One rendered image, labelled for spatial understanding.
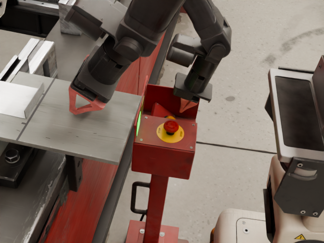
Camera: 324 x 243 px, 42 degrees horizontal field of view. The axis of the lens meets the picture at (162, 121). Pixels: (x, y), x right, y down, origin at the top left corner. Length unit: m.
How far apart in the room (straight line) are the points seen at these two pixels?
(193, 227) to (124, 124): 1.11
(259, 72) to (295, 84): 1.79
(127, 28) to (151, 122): 0.57
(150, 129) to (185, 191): 0.89
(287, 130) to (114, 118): 0.32
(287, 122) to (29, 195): 0.51
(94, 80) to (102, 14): 0.12
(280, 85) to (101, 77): 0.38
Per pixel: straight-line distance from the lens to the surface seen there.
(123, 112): 0.82
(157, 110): 1.20
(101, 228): 1.77
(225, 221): 1.57
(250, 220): 1.59
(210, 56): 0.99
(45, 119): 0.81
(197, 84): 1.06
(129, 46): 0.58
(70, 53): 1.18
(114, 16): 0.64
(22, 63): 0.95
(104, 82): 0.71
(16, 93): 0.87
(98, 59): 0.69
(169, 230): 1.69
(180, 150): 1.06
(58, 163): 0.90
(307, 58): 2.96
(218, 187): 1.99
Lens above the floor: 1.57
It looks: 45 degrees down
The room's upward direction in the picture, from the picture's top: 7 degrees clockwise
